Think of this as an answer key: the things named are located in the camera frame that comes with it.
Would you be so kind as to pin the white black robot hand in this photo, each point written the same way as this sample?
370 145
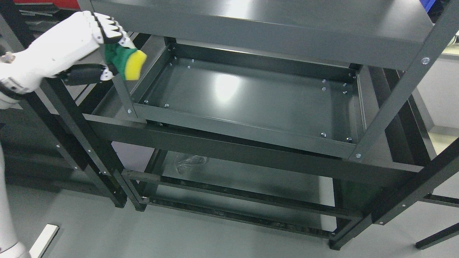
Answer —
72 50

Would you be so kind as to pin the green yellow sponge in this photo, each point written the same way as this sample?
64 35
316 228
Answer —
124 61

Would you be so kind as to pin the dark grey metal shelf rack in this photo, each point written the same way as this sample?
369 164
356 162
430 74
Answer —
306 110

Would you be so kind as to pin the clear plastic bag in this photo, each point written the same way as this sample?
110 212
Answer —
186 163

